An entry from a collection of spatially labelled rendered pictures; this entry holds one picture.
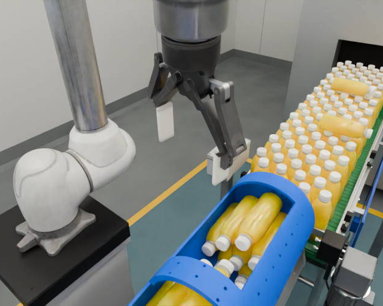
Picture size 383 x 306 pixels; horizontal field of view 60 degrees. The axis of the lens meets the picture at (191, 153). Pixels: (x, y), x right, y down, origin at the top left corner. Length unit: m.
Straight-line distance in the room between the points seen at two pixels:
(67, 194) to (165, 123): 0.52
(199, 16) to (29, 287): 0.87
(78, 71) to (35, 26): 2.47
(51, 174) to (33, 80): 2.54
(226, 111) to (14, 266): 0.85
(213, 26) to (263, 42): 5.27
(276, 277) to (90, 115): 0.66
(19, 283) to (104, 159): 0.41
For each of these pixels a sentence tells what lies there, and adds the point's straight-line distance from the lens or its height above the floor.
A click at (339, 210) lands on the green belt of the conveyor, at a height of 0.90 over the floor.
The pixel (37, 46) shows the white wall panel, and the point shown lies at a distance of 3.44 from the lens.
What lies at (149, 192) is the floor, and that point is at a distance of 2.85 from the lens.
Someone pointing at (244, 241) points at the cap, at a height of 1.18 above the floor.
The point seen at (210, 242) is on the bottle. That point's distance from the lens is 1.03.
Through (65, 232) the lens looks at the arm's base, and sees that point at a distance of 1.10.
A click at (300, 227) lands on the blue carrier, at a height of 1.17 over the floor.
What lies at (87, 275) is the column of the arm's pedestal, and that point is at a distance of 1.15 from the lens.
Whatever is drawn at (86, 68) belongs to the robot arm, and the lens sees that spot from 0.95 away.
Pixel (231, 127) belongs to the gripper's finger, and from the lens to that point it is 0.43.
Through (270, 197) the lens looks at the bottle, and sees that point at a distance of 1.02.
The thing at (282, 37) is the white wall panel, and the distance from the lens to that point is 5.50.
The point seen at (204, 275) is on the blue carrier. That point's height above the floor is 1.24.
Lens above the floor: 1.87
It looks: 34 degrees down
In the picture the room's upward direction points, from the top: straight up
